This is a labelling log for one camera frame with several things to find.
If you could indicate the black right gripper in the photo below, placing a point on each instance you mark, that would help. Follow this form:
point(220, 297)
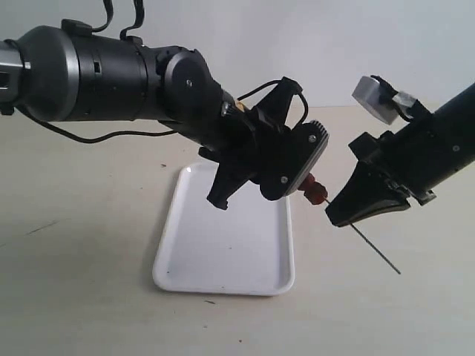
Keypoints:
point(421, 155)

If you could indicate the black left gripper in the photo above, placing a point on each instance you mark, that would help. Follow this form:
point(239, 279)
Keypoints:
point(255, 129)

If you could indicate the thin metal skewer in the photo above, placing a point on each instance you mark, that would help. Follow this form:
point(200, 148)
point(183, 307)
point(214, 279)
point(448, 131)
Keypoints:
point(358, 231)

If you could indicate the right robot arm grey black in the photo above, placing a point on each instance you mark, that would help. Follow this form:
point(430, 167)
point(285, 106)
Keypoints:
point(408, 163)

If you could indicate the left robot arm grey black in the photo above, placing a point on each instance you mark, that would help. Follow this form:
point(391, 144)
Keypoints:
point(52, 75)

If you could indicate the white rectangular plastic tray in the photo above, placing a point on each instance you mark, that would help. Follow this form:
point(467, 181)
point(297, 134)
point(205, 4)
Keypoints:
point(245, 250)

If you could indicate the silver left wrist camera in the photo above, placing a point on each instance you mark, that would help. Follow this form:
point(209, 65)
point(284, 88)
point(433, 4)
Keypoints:
point(297, 159)

